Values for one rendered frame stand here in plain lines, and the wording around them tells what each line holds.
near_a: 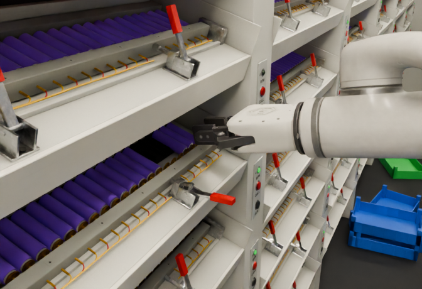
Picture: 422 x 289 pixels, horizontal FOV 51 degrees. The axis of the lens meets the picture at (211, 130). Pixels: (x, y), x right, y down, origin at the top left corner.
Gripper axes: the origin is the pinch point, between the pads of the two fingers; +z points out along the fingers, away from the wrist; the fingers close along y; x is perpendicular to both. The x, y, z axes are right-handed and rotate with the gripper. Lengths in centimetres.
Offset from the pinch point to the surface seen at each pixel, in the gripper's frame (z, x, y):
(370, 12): 0, -3, -149
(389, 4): 1, 0, -219
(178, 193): 1.3, 6.1, 10.3
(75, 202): 7.7, 1.4, 22.9
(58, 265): 2.6, 4.1, 31.4
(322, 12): -4, -11, -60
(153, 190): 2.5, 3.9, 13.9
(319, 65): 3, 5, -77
